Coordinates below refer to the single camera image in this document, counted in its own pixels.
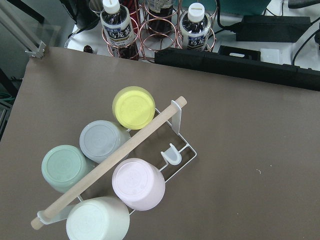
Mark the white plastic cup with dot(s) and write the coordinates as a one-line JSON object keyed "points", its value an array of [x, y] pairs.
{"points": [[100, 218]]}

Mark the oolong tea bottle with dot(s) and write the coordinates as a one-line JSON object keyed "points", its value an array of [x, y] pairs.
{"points": [[194, 26], [118, 29]]}

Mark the white wire cup rack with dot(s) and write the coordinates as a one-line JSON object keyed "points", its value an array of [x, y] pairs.
{"points": [[165, 148]]}

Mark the grey plastic cup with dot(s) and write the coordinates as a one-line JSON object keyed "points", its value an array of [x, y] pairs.
{"points": [[100, 138]]}

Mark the copper wire bottle rack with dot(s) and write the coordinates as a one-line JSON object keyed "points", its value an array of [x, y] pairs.
{"points": [[138, 29]]}

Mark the sage green plastic cup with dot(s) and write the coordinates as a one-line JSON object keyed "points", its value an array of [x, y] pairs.
{"points": [[65, 165]]}

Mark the black power adapter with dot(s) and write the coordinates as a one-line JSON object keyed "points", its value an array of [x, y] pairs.
{"points": [[278, 29]]}

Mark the left oolong tea bottle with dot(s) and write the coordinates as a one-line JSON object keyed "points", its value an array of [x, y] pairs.
{"points": [[118, 29]]}

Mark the dark middle drink bottle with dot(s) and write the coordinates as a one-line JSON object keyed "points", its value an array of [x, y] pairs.
{"points": [[160, 9]]}

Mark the right oolong tea bottle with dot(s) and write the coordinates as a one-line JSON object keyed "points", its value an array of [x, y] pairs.
{"points": [[194, 26]]}

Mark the pink plastic cup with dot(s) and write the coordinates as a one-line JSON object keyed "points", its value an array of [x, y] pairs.
{"points": [[139, 184]]}

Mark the aluminium frame bracket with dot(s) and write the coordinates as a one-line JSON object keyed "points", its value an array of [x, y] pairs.
{"points": [[35, 51]]}

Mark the yellow plastic cup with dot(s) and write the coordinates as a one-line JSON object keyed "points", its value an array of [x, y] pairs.
{"points": [[133, 107]]}

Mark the long black bar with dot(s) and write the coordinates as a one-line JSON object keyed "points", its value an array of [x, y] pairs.
{"points": [[209, 62]]}

